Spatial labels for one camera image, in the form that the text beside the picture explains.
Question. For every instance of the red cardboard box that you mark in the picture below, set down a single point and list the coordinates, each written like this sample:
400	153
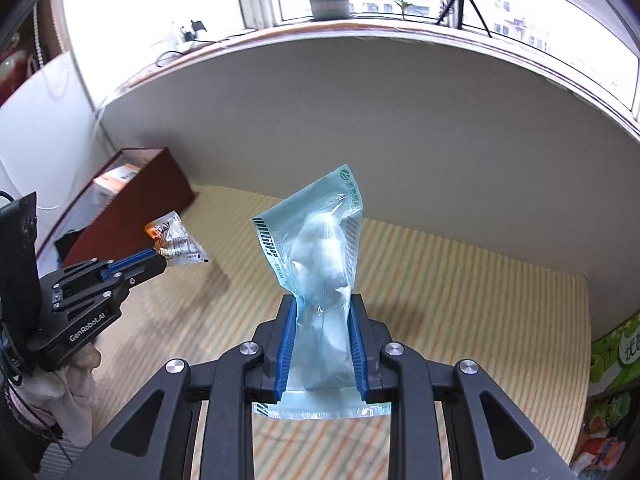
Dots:
96	225

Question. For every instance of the green printed package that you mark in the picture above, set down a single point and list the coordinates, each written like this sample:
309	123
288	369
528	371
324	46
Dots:
614	374

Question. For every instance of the small snack packet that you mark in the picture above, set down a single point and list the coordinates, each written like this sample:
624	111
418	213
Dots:
173	241

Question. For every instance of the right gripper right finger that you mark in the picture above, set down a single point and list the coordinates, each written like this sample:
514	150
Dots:
446	421

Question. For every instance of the black charger on sill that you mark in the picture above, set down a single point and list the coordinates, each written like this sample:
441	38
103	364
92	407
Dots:
189	34

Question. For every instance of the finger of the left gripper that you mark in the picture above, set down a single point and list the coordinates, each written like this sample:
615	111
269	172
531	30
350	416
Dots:
139	267
77	289

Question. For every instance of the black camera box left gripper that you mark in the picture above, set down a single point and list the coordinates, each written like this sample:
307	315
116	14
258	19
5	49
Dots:
21	296

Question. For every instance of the orange tissue pack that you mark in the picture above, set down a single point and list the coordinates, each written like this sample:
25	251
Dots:
114	180

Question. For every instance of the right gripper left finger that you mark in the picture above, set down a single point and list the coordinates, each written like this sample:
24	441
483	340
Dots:
153	435

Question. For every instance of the white gloved left hand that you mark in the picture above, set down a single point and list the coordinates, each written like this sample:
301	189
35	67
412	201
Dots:
64	397

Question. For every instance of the teal pouch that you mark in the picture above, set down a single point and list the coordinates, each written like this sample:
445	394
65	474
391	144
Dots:
311	241

